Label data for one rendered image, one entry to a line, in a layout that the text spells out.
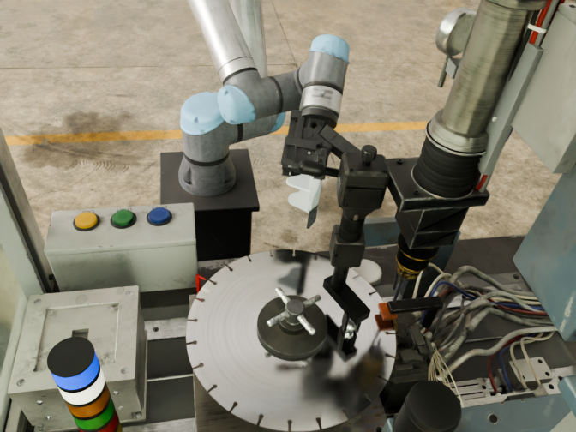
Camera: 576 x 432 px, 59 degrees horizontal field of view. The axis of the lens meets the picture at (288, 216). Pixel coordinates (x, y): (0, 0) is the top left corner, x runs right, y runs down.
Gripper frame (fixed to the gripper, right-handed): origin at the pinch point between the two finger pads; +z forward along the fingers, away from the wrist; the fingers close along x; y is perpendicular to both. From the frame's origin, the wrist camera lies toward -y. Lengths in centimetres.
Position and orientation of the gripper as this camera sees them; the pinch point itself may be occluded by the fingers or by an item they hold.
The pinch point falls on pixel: (312, 222)
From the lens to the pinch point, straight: 89.2
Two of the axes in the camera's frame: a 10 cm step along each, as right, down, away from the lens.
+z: -1.7, 9.6, -2.1
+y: -9.8, -1.6, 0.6
